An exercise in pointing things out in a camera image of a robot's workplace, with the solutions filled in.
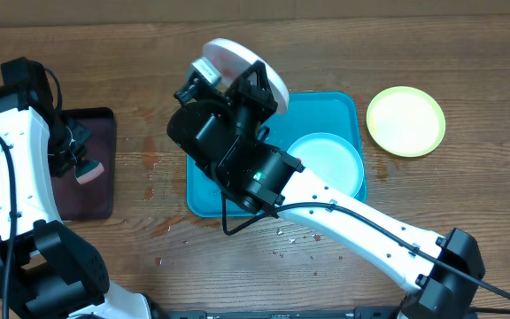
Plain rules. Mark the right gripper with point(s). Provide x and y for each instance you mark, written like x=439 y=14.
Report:
x=255 y=96

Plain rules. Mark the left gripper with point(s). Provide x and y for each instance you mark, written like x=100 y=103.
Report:
x=59 y=163

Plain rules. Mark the green and pink sponge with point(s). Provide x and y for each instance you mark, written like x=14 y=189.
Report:
x=88 y=170

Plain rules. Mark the light blue plate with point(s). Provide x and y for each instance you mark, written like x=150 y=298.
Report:
x=333 y=159

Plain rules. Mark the yellow-green plate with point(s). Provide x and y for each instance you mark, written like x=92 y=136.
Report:
x=405 y=121

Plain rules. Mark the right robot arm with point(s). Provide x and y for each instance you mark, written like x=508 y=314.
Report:
x=265 y=180

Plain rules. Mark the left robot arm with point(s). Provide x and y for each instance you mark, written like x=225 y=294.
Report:
x=46 y=153

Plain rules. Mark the black water tray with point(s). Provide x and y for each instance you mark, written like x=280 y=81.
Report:
x=92 y=200

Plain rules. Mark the blue plastic serving tray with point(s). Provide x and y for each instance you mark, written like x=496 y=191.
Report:
x=314 y=112

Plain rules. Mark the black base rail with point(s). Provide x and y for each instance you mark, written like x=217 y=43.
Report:
x=379 y=312

